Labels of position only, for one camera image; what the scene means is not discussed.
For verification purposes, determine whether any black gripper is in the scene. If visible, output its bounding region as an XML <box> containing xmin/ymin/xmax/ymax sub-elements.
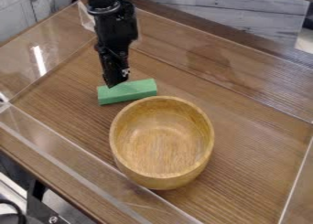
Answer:
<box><xmin>93</xmin><ymin>0</ymin><xmax>138</xmax><ymax>88</ymax></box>

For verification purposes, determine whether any green rectangular block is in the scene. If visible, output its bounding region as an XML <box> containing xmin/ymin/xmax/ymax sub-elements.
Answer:
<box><xmin>97</xmin><ymin>79</ymin><xmax>158</xmax><ymax>105</ymax></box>

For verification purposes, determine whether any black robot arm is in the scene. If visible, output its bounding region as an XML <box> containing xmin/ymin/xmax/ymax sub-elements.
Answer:
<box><xmin>73</xmin><ymin>0</ymin><xmax>138</xmax><ymax>88</ymax></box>

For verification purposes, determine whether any brown wooden bowl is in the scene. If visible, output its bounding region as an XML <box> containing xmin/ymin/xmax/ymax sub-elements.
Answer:
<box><xmin>109</xmin><ymin>96</ymin><xmax>216</xmax><ymax>190</ymax></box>

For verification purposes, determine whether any clear acrylic tray wall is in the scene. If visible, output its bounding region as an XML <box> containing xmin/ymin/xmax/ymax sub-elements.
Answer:
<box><xmin>0</xmin><ymin>2</ymin><xmax>313</xmax><ymax>224</ymax></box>

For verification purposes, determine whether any black cable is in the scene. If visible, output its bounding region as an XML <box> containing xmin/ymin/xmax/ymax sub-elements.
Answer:
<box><xmin>0</xmin><ymin>199</ymin><xmax>30</xmax><ymax>224</ymax></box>

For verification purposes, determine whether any black table leg frame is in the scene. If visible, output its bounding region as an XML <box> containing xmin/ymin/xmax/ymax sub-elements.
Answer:
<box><xmin>27</xmin><ymin>180</ymin><xmax>70</xmax><ymax>224</ymax></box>

